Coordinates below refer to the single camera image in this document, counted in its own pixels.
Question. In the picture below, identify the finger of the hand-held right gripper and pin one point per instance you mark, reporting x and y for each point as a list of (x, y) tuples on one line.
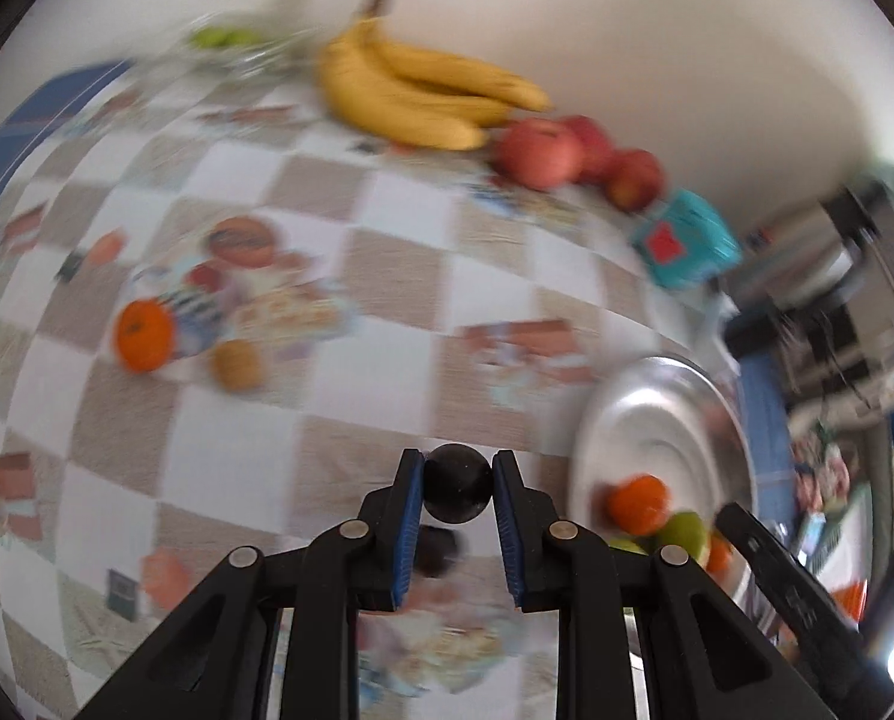
[(751, 540)]

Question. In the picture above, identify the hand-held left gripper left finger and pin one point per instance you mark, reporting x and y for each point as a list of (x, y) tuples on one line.
[(409, 532)]

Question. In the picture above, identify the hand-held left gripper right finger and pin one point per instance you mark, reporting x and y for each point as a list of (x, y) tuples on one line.
[(507, 532)]

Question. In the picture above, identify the dark plum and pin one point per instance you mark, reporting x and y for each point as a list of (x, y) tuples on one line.
[(456, 484), (438, 551)]

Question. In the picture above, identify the small orange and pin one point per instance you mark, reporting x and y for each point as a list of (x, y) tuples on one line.
[(143, 335), (718, 551)]

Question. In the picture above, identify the large green fruit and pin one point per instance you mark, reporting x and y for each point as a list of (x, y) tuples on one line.
[(683, 532)]

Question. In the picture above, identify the large orange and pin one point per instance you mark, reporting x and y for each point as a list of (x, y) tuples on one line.
[(638, 502)]

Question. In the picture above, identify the small green fruit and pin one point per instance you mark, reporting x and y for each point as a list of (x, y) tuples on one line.
[(627, 545)]

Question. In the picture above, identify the steel basin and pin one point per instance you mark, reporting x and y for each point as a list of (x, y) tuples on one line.
[(657, 427)]

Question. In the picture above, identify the small brown fruit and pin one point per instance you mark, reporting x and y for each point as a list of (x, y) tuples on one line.
[(237, 364)]

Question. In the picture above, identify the steel thermos flask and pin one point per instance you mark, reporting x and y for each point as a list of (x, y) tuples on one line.
[(807, 255)]

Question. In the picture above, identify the teal house-shaped box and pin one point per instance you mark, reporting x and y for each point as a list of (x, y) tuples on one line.
[(683, 240)]

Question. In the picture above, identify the printed checkered tablecloth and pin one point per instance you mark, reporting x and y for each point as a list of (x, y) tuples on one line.
[(342, 202)]

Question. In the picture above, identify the dark red apple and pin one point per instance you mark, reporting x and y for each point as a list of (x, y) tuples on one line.
[(595, 139), (634, 180)]

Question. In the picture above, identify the pale red apple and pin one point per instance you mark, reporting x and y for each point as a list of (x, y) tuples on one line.
[(537, 154)]

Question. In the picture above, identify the yellow banana bunch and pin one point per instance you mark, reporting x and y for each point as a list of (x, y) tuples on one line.
[(402, 90)]

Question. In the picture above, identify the clear bag of green fruit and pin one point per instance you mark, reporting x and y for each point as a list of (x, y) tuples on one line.
[(226, 39)]

